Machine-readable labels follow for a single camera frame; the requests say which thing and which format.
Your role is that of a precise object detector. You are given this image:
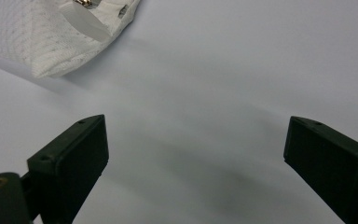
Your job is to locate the white table cover sheet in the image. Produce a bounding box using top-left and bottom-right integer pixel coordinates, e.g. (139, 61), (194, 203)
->
(0, 0), (358, 224)

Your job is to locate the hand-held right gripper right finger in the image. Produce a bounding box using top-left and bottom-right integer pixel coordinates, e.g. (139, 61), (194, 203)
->
(283, 116), (358, 224)

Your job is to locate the white mesh laundry bag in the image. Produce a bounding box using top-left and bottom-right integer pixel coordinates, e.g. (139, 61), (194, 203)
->
(0, 0), (143, 79)

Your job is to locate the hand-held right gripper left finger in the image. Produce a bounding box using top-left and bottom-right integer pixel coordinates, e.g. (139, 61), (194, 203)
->
(27, 114), (110, 224)

